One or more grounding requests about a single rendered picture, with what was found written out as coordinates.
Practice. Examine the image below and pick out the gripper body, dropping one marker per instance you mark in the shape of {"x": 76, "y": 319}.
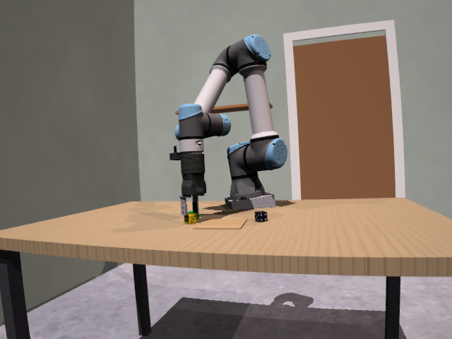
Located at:
{"x": 192, "y": 166}

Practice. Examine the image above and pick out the yellow die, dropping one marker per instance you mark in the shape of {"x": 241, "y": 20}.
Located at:
{"x": 190, "y": 218}

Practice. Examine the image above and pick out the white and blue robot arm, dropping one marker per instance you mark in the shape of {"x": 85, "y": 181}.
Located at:
{"x": 265, "y": 150}

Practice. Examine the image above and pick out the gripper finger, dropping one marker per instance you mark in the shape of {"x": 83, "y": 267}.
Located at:
{"x": 183, "y": 204}
{"x": 195, "y": 203}

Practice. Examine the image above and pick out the black die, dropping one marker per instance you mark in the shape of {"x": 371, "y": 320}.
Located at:
{"x": 261, "y": 216}

